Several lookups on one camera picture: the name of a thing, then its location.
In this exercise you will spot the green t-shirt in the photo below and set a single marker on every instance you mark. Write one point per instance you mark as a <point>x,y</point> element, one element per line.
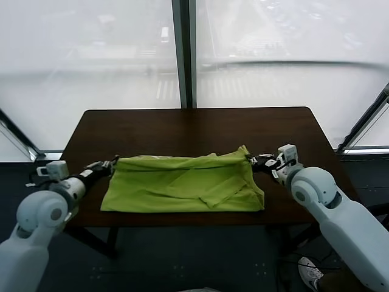
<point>182,194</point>

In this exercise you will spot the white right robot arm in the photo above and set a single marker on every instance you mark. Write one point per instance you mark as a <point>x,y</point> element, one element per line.
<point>334,219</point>

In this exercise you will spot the white sneaker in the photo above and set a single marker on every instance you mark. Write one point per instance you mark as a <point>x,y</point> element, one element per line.
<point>310,273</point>

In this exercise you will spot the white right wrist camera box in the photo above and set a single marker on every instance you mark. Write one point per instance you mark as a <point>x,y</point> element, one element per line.
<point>288,153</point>

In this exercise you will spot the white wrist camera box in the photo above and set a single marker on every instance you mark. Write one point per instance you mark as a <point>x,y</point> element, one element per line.
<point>288,153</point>
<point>56,169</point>

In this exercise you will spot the grey vertical window mullion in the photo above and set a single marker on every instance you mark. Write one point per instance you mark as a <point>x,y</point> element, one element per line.
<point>185,61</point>

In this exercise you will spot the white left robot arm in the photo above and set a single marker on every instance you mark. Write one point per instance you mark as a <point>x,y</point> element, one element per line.
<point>39,213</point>

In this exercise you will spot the dark trouser leg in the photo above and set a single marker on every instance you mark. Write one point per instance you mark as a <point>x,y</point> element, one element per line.
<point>329,284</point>

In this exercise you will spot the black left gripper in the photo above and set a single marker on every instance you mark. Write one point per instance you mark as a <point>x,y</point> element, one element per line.
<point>91,176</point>

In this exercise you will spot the grey robot torso edge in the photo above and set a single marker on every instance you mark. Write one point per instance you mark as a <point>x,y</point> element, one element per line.
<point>206,289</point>

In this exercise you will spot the grey curved handrail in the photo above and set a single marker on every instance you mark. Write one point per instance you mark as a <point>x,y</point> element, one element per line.
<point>288,63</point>

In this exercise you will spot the slanted window frame bar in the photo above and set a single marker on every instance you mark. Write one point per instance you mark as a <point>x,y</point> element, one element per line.
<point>18,137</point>
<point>364,121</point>

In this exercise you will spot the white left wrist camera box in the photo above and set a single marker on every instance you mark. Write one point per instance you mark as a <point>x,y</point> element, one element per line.
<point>56,169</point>

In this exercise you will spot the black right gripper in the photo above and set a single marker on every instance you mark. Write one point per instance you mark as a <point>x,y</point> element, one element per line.
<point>267,166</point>

